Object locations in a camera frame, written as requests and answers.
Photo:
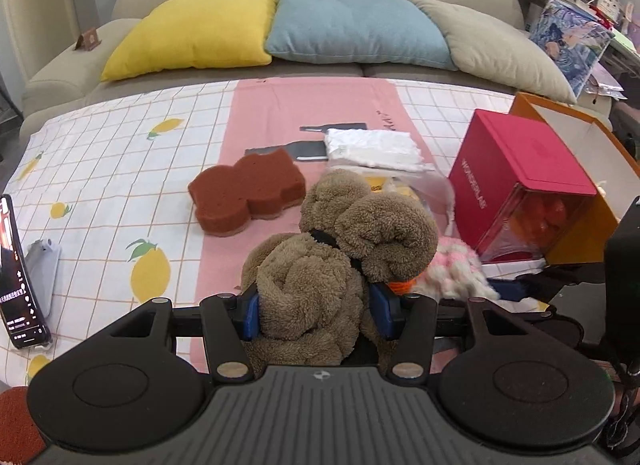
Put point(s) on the blue pillow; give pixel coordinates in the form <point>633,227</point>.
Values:
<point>357,27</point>

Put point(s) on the yellow pillow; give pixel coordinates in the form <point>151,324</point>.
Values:
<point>200,35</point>

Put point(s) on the black smartphone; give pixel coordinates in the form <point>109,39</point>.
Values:
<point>20,275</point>

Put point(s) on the orange cardboard box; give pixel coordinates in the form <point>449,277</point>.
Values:
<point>590,145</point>

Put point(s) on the brown plush toy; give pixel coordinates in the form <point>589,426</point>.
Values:
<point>320,265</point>

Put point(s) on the pink and white fluffy cloth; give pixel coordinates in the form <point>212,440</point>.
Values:
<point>452,270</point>

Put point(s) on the red box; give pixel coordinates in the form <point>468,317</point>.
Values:
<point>520,180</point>

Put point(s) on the small brown stand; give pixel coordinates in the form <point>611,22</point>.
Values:
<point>89,40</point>

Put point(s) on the beige pillow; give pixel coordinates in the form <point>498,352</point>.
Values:
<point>505,50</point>

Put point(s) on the yellow snack packet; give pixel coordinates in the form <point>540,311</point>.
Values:
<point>387,186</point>

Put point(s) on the cream door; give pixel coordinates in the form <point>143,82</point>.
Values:
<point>35,15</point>

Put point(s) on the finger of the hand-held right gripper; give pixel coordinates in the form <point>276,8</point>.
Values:
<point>507,289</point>

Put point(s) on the red round mat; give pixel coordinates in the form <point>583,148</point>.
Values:
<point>17,425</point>

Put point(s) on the beige sofa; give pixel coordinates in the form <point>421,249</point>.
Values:
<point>70,75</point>

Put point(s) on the brown bear-shaped sponge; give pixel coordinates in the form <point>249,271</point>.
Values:
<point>246,190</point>

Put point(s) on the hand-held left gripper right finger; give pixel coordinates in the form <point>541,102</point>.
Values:
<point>381,311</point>

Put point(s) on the patterned blue cushion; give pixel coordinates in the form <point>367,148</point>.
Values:
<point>570,45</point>

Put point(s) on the white tissue pack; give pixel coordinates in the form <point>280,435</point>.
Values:
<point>372,147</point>

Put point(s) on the orange knitted item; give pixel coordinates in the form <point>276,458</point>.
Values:
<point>402,285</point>

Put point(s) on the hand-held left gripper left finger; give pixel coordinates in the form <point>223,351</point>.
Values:
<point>251,316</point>

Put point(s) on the lemon printed blanket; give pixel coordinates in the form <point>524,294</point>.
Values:
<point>125,155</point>

